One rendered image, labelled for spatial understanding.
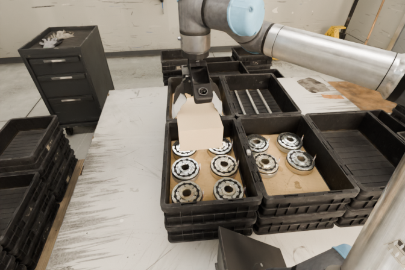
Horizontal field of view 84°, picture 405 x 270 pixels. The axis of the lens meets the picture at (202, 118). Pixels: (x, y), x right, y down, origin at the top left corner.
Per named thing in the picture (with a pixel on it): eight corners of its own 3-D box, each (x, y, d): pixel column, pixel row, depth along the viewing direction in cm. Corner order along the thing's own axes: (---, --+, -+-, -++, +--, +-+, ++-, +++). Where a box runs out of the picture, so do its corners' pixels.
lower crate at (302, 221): (335, 230, 81) (348, 212, 74) (253, 237, 79) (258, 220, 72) (290, 150, 113) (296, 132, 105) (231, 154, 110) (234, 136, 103)
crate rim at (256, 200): (263, 205, 66) (264, 200, 65) (160, 213, 64) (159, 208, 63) (235, 121, 98) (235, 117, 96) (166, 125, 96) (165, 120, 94)
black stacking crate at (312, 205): (346, 213, 74) (361, 193, 67) (258, 221, 72) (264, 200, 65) (296, 134, 106) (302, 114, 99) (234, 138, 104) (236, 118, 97)
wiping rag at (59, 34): (70, 40, 194) (69, 36, 192) (43, 41, 192) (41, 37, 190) (79, 30, 217) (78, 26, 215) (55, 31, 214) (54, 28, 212)
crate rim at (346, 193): (359, 196, 68) (363, 192, 67) (263, 205, 66) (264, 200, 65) (302, 117, 100) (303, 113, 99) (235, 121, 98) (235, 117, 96)
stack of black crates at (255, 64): (258, 79, 291) (264, 44, 263) (267, 91, 267) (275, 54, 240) (228, 81, 286) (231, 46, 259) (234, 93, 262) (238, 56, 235)
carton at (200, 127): (222, 147, 65) (223, 127, 60) (180, 151, 63) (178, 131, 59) (211, 114, 77) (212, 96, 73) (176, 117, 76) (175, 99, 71)
